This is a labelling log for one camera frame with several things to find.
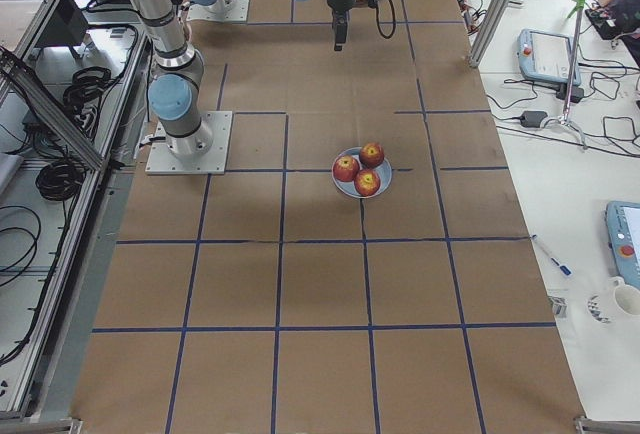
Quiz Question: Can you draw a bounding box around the red plate apple back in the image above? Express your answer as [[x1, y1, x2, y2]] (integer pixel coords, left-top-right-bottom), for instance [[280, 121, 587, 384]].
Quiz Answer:
[[358, 142, 385, 169]]

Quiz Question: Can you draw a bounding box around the red plate apple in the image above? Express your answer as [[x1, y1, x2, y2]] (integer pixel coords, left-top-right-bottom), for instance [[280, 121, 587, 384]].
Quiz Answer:
[[354, 169, 381, 197], [332, 155, 360, 183], [358, 142, 385, 169]]

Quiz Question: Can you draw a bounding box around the red plate apple left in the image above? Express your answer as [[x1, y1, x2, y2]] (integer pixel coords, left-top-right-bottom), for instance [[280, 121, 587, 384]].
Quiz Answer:
[[332, 155, 360, 183]]

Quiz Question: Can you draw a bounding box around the light blue plate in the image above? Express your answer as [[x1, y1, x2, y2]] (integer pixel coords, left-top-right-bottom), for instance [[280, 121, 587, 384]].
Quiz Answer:
[[331, 146, 393, 199]]

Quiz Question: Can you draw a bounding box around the red plate apple front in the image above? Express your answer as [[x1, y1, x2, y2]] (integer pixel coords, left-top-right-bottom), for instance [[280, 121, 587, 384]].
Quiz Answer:
[[354, 169, 381, 197]]

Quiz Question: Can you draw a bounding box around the blue teach pendant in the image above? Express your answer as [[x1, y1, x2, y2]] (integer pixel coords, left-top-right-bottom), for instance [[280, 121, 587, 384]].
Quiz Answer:
[[517, 29, 572, 85], [605, 201, 640, 288]]

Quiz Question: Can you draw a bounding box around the black power adapter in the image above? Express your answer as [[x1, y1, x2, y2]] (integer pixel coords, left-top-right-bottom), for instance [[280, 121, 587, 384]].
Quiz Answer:
[[518, 110, 548, 129]]

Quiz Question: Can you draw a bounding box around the small tripod stand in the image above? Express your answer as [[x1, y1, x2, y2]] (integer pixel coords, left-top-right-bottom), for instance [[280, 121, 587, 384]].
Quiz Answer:
[[541, 0, 588, 150]]

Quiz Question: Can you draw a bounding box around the blue white pen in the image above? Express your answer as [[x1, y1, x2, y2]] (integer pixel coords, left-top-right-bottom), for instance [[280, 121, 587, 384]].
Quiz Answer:
[[531, 234, 572, 276]]

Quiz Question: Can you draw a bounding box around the white mug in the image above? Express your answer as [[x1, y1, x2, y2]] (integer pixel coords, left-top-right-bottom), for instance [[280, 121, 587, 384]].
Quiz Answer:
[[587, 276, 639, 324]]

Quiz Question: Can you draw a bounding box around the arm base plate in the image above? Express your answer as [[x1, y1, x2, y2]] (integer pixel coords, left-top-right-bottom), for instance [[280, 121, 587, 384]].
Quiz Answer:
[[187, 0, 250, 23], [145, 111, 233, 175]]

